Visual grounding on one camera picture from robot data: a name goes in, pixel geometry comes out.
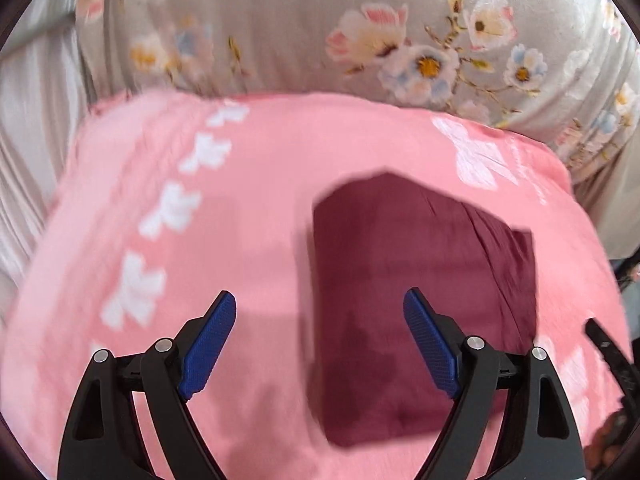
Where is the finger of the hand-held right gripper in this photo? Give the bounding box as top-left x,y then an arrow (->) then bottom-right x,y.
585,317 -> 637,413

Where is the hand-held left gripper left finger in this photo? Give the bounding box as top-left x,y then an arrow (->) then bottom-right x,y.
56,289 -> 237,480

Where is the pink blanket with white bows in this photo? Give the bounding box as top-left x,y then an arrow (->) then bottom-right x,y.
0,90 -> 636,480

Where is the white cloth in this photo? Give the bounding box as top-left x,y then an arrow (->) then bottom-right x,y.
0,0 -> 101,301

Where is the person's right hand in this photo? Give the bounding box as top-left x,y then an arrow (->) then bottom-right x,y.
585,409 -> 637,480

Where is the grey floral bed sheet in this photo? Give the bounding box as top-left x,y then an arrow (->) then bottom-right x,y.
75,0 -> 640,186

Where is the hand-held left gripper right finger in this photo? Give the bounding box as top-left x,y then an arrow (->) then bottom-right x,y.
403,287 -> 586,480

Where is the maroon jacket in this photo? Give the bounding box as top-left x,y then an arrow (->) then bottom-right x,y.
311,171 -> 538,450

